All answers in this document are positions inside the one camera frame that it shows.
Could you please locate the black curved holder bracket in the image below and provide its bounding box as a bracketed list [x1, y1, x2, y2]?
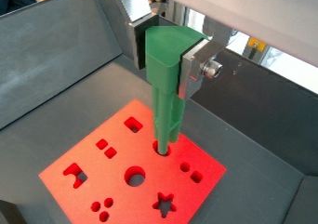
[0, 200, 26, 224]

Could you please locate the dark grey bin enclosure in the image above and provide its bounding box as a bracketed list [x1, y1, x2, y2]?
[0, 0, 318, 224]

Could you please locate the green three prong peg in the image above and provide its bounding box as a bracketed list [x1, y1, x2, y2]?
[145, 26, 204, 155]

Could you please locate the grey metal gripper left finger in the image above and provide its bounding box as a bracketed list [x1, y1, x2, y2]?
[115, 0, 157, 70]

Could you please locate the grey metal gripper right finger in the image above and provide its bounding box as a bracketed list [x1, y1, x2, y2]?
[177, 17, 235, 100]

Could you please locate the red shape sorter block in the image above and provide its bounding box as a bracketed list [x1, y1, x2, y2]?
[40, 99, 226, 224]

